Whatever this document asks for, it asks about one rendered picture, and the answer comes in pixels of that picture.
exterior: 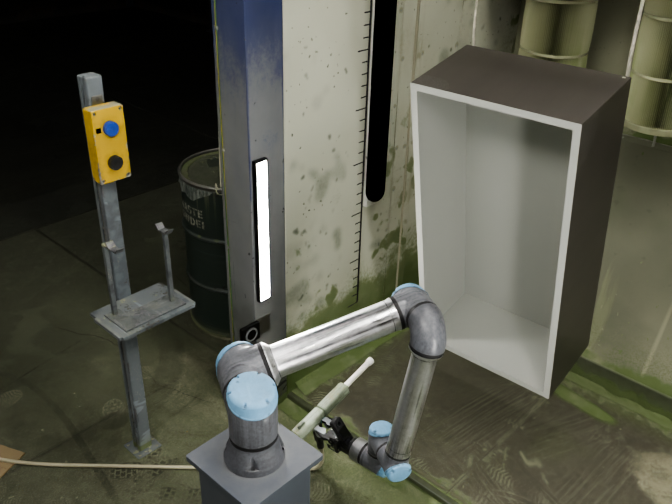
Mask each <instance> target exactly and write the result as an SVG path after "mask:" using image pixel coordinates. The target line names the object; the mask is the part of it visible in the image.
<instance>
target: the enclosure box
mask: <svg viewBox="0 0 672 504"><path fill-rule="evenodd" d="M622 77H626V78H622ZM630 84H631V77H627V76H622V75H617V74H612V73H607V72H602V71H597V70H592V69H587V68H582V67H577V66H572V65H567V64H562V63H557V62H552V61H547V60H542V59H537V58H532V57H527V56H522V55H517V54H512V53H507V52H502V51H497V50H492V49H487V48H482V47H477V46H472V45H465V46H464V47H462V48H461V49H460V50H458V51H457V52H455V53H454V54H452V55H451V56H449V57H448V58H446V59H445V60H443V61H442V62H440V63H439V64H437V65H436V66H434V67H433V68H431V69H430V70H428V71H427V72H425V73H424V74H422V75H421V76H419V77H418V78H416V79H415V80H413V81H412V82H411V83H410V89H411V112H412V134H413V157H414V179H415V202H416V224H417V247H418V269H419V286H420V287H422V288H423V289H424V290H425V291H426V292H427V293H428V295H429V297H430V298H431V299H432V300H433V302H434V303H435V304H436V305H437V306H438V307H439V309H440V310H441V312H442V315H443V317H444V321H445V326H446V338H447V340H446V350H449V351H451V352H453V353H455V354H457V355H459V356H461V357H463V358H465V359H467V360H469V361H471V362H473V363H475V364H477V365H479V366H481V367H483V368H486V369H488V370H490V371H492V372H494V373H496V374H498V375H500V376H502V377H504V378H506V379H508V380H510V381H512V382H514V383H516V384H518V385H520V386H523V387H525V388H527V389H529V390H531V391H533V392H535V393H537V394H539V395H541V396H543V397H545V398H547V399H549V398H550V397H551V395H552V394H553V393H554V391H555V390H556V389H557V387H558V386H559V384H560V383H561V382H562V380H563V379H564V378H565V376H566V375H567V374H568V372H569V371H570V370H571V368H572V367H573V366H574V364H575V363H576V361H577V360H578V359H579V357H580V356H581V355H582V353H583V352H584V351H585V349H586V348H587V347H588V345H589V338H590V332H591V326H592V320H593V314H594V307H595V301H596V295H597V289H598V283H599V276H600V270H601V264H602V258H603V252H604V245H605V239H606V233H607V227H608V221H609V214H610V208H611V202H612V196H613V190H614V184H615V177H616V171H617V165H618V159H619V153H620V146H621V140H622V134H623V128H624V122H625V115H626V109H627V103H628V97H629V91H630Z"/></svg>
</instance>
